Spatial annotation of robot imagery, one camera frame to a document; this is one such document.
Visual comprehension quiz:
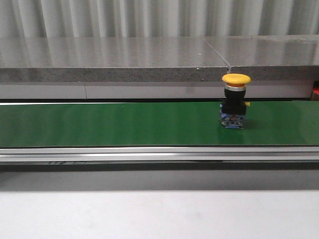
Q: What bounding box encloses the yellow push button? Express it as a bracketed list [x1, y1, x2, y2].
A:
[220, 73, 251, 129]

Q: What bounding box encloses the grey stone slab left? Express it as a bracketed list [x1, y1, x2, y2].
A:
[0, 37, 228, 83]

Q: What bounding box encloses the grey stone slab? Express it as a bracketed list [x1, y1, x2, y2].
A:
[204, 35, 319, 82]
[0, 37, 228, 83]

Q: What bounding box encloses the green conveyor belt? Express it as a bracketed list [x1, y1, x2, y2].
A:
[0, 101, 319, 148]

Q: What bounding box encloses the grey stone slab right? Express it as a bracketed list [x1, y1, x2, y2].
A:
[204, 35, 319, 82]

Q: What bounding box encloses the red plastic tray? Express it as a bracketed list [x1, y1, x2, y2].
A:
[311, 81, 319, 101]

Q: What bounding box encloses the white pleated curtain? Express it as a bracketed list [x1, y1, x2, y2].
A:
[0, 0, 319, 37]

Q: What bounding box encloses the aluminium conveyor frame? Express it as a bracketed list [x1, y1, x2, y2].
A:
[0, 145, 319, 165]

